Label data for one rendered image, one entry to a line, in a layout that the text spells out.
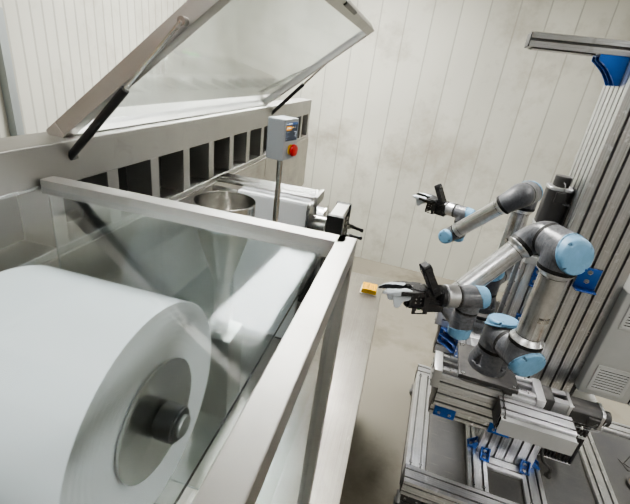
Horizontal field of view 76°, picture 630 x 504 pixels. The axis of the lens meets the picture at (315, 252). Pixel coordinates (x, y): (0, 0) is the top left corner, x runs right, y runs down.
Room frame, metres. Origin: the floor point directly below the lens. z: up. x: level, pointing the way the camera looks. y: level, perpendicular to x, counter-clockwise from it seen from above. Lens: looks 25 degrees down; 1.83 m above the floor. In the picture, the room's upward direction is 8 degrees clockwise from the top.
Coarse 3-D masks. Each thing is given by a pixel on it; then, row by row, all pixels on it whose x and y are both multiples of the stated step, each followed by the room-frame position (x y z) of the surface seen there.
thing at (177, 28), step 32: (192, 0) 0.70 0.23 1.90; (224, 0) 0.70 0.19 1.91; (160, 32) 0.71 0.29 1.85; (192, 32) 0.72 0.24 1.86; (128, 64) 0.72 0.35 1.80; (320, 64) 1.76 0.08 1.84; (96, 96) 0.73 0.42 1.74; (288, 96) 1.81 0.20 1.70; (64, 128) 0.75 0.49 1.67; (96, 128) 0.72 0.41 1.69
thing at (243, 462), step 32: (96, 192) 0.63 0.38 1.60; (128, 192) 0.65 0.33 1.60; (224, 224) 0.59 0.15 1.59; (256, 224) 0.58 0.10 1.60; (352, 256) 0.55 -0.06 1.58; (320, 288) 0.41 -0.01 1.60; (320, 320) 0.34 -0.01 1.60; (288, 352) 0.29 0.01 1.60; (288, 384) 0.25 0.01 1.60; (256, 416) 0.21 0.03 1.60; (288, 416) 0.24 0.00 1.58; (320, 416) 0.55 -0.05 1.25; (224, 448) 0.18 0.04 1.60; (256, 448) 0.19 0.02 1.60; (224, 480) 0.16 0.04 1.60; (256, 480) 0.17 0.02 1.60
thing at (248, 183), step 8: (224, 176) 1.34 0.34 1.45; (232, 176) 1.37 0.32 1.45; (240, 176) 1.37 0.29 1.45; (232, 184) 1.30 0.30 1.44; (240, 184) 1.29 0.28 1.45; (248, 184) 1.29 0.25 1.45; (256, 184) 1.32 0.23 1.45; (264, 184) 1.31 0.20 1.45; (272, 184) 1.31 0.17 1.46; (264, 192) 1.28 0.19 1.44; (272, 192) 1.29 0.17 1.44; (288, 192) 1.26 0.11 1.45; (296, 192) 1.26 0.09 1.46; (304, 192) 1.29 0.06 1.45; (312, 192) 1.29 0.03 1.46; (320, 192) 1.29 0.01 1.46; (304, 200) 1.25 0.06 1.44; (320, 200) 1.28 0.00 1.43
